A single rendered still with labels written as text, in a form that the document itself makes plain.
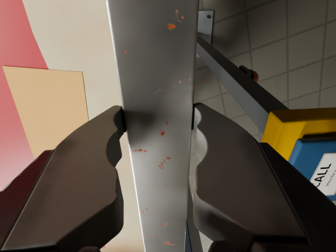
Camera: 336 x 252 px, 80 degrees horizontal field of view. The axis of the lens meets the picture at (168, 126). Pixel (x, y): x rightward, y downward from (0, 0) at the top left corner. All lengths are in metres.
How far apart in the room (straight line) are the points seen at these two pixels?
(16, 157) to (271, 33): 1.24
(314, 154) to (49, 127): 0.25
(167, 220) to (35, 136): 0.12
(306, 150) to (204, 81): 1.02
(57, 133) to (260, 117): 0.30
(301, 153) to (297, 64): 1.20
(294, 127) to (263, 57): 1.08
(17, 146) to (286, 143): 0.26
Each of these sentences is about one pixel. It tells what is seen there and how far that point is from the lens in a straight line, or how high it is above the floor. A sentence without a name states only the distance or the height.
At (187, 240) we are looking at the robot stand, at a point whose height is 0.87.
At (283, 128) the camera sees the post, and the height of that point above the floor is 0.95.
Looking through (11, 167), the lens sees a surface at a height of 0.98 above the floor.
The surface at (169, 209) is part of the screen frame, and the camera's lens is 0.17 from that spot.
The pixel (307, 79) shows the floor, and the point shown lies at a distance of 1.51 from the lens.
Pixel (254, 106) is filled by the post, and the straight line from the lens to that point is 0.39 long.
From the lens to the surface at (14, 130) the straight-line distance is 0.19.
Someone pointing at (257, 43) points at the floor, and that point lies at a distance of 1.27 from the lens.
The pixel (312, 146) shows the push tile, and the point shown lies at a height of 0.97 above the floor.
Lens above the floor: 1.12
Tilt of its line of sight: 57 degrees down
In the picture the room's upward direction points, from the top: 172 degrees clockwise
